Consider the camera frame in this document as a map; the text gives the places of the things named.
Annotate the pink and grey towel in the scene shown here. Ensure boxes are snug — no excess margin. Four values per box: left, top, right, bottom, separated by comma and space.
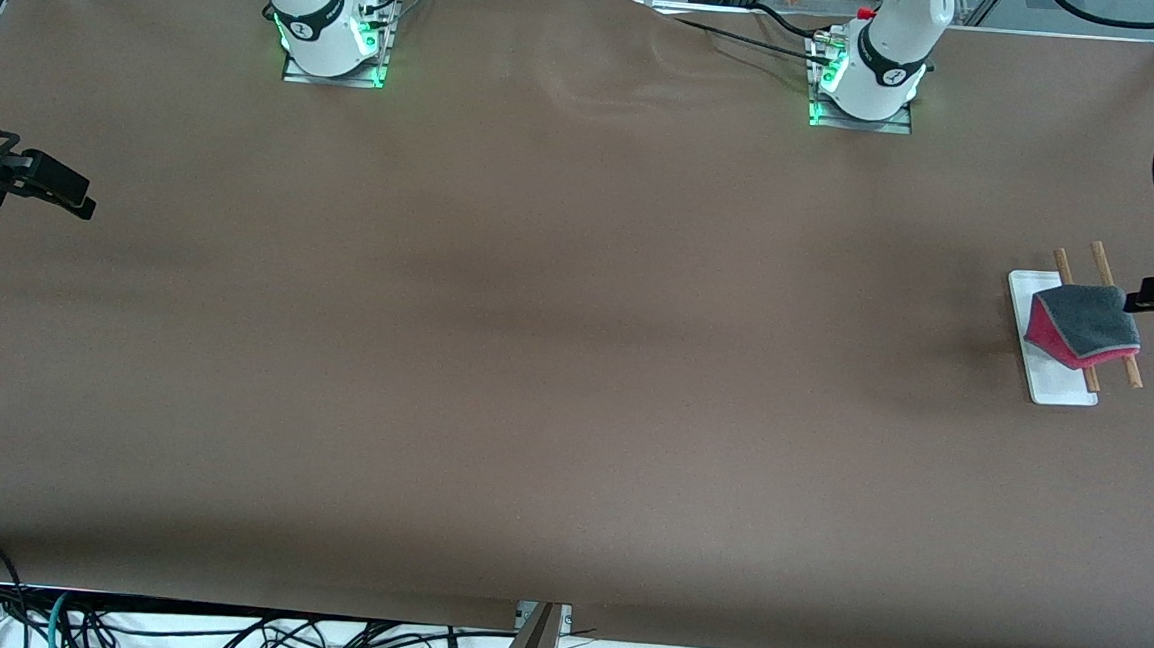
1022, 279, 1145, 375

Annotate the white rack base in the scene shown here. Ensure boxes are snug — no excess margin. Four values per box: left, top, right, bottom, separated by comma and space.
1001, 268, 1107, 409

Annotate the brown table cover sheet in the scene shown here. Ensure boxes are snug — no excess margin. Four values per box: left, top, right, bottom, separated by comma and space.
0, 0, 1154, 648

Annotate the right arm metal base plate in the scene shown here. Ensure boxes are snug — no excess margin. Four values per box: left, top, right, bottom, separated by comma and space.
281, 0, 397, 91

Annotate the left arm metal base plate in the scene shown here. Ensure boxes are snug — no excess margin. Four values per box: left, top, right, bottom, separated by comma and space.
804, 33, 921, 135

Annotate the teal cable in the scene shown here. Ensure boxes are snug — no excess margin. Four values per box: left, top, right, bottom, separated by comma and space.
45, 589, 74, 648

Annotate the thick black cable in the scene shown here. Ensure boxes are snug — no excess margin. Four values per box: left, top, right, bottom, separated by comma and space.
748, 2, 843, 43

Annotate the thin black cable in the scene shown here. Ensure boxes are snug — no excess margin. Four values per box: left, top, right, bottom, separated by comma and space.
634, 0, 825, 61

